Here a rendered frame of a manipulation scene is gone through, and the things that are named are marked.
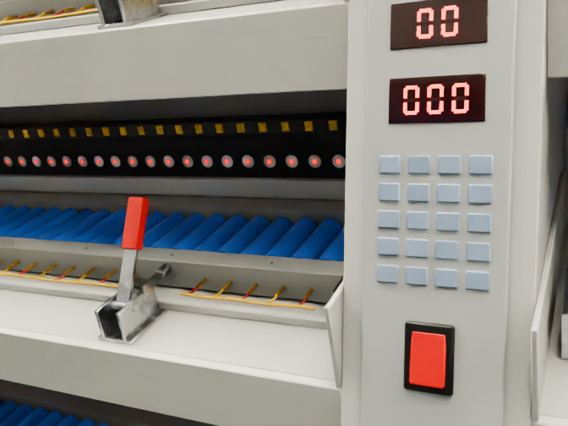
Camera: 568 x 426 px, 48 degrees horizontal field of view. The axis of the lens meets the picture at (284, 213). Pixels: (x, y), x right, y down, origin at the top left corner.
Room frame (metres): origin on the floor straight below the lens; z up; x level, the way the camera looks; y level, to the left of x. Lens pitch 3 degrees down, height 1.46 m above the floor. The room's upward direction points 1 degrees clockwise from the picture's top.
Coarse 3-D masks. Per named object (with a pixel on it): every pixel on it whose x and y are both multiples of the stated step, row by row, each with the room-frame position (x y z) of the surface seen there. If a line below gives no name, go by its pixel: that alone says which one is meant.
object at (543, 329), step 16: (560, 176) 0.43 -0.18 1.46; (560, 192) 0.40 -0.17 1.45; (560, 208) 0.39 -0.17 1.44; (560, 224) 0.40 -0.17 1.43; (560, 240) 0.41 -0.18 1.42; (560, 256) 0.41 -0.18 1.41; (544, 272) 0.32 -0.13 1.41; (560, 272) 0.41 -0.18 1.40; (544, 288) 0.30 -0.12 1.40; (560, 288) 0.39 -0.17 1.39; (544, 304) 0.30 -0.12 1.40; (560, 304) 0.37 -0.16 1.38; (544, 320) 0.31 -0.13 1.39; (560, 320) 0.32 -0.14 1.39; (544, 336) 0.31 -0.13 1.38; (560, 336) 0.32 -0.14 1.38; (544, 352) 0.31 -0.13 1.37; (560, 352) 0.33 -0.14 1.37; (544, 368) 0.32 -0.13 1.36; (560, 368) 0.32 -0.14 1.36; (544, 384) 0.31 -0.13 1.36; (560, 384) 0.31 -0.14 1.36; (544, 400) 0.30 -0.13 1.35; (560, 400) 0.30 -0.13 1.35; (544, 416) 0.29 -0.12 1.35; (560, 416) 0.29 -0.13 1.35
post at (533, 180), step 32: (352, 0) 0.33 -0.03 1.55; (544, 0) 0.29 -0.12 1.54; (352, 32) 0.33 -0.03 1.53; (544, 32) 0.29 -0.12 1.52; (352, 64) 0.33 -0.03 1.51; (544, 64) 0.30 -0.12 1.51; (352, 96) 0.33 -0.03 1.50; (544, 96) 0.30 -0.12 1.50; (352, 128) 0.33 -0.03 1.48; (544, 128) 0.31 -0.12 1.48; (352, 160) 0.33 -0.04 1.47; (512, 160) 0.30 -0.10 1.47; (544, 160) 0.31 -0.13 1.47; (352, 192) 0.33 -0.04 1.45; (512, 192) 0.30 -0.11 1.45; (544, 192) 0.32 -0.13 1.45; (352, 224) 0.33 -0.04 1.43; (512, 224) 0.30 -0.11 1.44; (544, 224) 0.32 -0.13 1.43; (352, 256) 0.33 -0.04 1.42; (512, 256) 0.30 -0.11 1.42; (544, 256) 0.33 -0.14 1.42; (352, 288) 0.33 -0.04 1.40; (512, 288) 0.30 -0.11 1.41; (352, 320) 0.33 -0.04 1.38; (512, 320) 0.30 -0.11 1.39; (352, 352) 0.33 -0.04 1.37; (512, 352) 0.30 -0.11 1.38; (352, 384) 0.33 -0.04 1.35; (512, 384) 0.30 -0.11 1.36; (352, 416) 0.33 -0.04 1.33; (512, 416) 0.30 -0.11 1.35
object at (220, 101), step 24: (216, 96) 0.60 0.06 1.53; (240, 96) 0.59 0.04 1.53; (264, 96) 0.58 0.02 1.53; (288, 96) 0.57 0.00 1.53; (312, 96) 0.56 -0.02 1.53; (336, 96) 0.55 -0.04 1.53; (0, 120) 0.73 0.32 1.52; (24, 120) 0.71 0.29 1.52; (48, 120) 0.70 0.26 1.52; (72, 120) 0.68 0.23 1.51; (96, 120) 0.67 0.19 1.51; (48, 192) 0.70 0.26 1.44; (72, 192) 0.68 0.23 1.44
